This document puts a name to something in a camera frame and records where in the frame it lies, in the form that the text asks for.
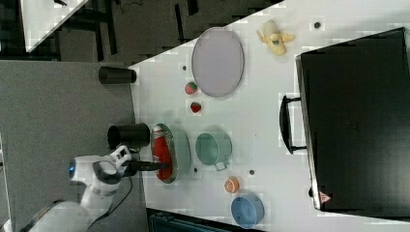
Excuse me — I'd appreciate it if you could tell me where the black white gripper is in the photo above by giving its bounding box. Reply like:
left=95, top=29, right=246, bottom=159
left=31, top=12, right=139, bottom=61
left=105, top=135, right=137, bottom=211
left=109, top=145, right=169, bottom=177

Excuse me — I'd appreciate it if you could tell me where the red plush ketchup bottle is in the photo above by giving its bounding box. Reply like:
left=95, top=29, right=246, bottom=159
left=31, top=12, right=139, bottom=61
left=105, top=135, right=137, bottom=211
left=153, top=126, right=173, bottom=181

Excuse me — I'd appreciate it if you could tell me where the green oval strainer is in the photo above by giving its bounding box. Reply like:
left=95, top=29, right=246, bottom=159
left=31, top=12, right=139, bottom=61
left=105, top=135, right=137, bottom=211
left=151, top=123, right=191, bottom=184

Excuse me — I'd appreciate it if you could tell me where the red plush strawberry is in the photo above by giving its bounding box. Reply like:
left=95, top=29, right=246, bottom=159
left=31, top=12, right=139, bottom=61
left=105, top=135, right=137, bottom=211
left=190, top=101, right=202, bottom=113

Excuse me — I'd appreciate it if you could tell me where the red green plush ball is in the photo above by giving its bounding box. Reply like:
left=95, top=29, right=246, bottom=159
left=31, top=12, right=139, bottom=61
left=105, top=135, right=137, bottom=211
left=185, top=81, right=197, bottom=95

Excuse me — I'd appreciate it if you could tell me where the orange slice toy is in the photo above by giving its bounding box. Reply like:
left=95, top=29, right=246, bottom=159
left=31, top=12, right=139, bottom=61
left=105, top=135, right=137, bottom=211
left=224, top=177, right=240, bottom=193

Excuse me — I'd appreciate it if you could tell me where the blue bowl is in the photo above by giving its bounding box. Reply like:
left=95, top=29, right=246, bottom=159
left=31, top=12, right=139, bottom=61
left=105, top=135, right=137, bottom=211
left=231, top=193, right=265, bottom=229

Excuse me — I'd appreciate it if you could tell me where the lavender oval plate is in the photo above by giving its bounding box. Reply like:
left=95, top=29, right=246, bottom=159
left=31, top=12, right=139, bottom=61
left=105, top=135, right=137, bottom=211
left=191, top=27, right=245, bottom=98

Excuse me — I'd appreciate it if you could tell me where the white side table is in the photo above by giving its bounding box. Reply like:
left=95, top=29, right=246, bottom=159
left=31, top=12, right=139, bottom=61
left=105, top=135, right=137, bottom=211
left=19, top=0, right=89, bottom=52

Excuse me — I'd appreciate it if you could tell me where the yellow plush banana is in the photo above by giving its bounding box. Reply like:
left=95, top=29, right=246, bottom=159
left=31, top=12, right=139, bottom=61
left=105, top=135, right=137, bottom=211
left=256, top=19, right=295, bottom=55

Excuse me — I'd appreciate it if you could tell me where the black toaster oven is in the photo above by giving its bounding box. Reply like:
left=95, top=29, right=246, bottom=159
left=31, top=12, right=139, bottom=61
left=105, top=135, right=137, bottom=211
left=295, top=27, right=410, bottom=221

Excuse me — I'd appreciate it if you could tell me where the black cylinder post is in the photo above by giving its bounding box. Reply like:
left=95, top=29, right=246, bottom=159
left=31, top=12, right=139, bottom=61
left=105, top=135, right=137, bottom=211
left=99, top=67, right=137, bottom=84
left=107, top=123, right=151, bottom=149

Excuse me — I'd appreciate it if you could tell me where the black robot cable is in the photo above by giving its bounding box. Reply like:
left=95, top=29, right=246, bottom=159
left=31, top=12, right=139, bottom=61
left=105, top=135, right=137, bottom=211
left=86, top=175, right=134, bottom=230

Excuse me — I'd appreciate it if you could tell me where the green pot with handle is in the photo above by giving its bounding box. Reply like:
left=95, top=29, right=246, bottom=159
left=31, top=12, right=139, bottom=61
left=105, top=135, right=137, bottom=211
left=195, top=130, right=232, bottom=171

